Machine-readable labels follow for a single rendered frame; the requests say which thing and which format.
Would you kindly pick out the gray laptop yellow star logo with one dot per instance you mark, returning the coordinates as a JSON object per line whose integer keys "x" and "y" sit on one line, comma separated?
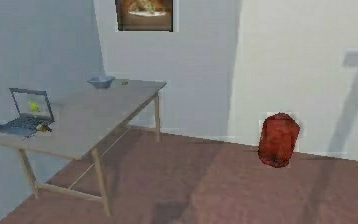
{"x": 27, "y": 115}

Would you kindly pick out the small dark flat object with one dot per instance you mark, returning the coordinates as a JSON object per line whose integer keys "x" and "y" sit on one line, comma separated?
{"x": 124, "y": 83}

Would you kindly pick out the blue-grey bowl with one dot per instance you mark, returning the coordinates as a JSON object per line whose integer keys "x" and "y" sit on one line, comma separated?
{"x": 101, "y": 81}

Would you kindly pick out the light wooden table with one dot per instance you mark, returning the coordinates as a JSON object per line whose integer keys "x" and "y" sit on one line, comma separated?
{"x": 93, "y": 113}

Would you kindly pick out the red bin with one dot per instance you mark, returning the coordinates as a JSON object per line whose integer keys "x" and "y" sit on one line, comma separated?
{"x": 278, "y": 140}

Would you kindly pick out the brown framed picture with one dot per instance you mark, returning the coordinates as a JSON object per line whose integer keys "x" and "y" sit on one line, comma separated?
{"x": 144, "y": 15}

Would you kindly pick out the small yellow and black object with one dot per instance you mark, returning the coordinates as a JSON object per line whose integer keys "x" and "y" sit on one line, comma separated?
{"x": 43, "y": 127}

